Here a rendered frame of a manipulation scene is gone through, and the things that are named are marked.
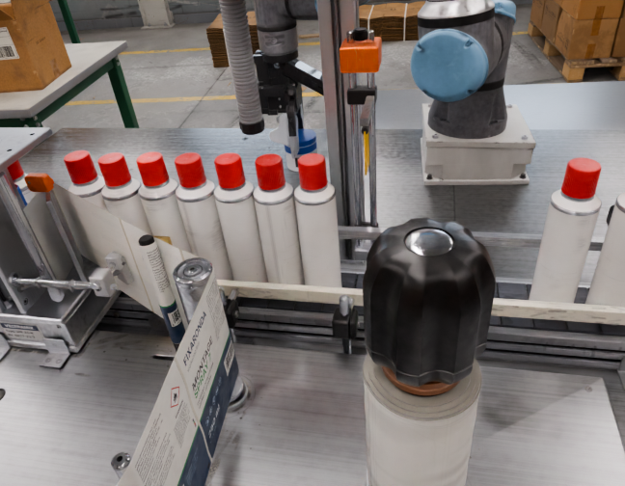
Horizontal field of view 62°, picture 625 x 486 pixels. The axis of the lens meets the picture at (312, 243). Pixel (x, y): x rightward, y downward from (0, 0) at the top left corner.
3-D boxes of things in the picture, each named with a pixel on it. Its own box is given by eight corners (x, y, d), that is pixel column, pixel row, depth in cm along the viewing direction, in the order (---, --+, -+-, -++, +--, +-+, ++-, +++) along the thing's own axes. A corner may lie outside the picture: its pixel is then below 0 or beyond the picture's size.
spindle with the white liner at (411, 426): (360, 540, 46) (343, 284, 29) (371, 448, 53) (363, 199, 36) (465, 557, 44) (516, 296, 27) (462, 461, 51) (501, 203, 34)
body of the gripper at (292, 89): (265, 103, 112) (258, 45, 105) (305, 102, 111) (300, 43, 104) (258, 118, 106) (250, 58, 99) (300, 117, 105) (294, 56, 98)
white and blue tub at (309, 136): (284, 172, 113) (280, 143, 109) (289, 157, 119) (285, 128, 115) (316, 172, 112) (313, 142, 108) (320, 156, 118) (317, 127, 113)
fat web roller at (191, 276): (202, 409, 59) (159, 283, 48) (216, 376, 63) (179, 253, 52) (240, 414, 58) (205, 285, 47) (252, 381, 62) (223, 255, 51)
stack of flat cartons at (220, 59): (212, 67, 451) (204, 29, 432) (224, 49, 494) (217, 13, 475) (286, 63, 445) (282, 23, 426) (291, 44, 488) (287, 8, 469)
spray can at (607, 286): (588, 324, 64) (635, 177, 52) (580, 295, 68) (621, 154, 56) (636, 328, 63) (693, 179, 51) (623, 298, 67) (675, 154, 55)
